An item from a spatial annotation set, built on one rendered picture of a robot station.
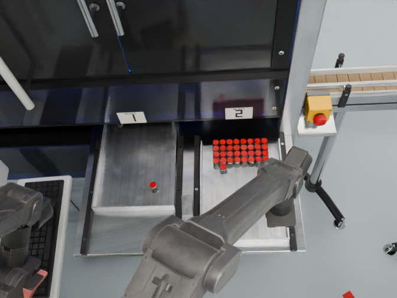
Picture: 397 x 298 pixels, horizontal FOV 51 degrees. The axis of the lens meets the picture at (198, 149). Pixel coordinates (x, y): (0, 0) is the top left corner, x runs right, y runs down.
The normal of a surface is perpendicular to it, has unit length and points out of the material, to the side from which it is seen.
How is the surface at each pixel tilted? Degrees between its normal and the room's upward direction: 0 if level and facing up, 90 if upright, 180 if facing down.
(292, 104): 90
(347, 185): 0
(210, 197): 0
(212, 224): 43
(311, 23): 90
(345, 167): 0
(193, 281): 12
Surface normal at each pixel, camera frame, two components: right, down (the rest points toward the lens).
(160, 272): -0.26, -0.37
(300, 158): -0.14, -0.56
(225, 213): 0.22, -0.91
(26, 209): 0.94, 0.33
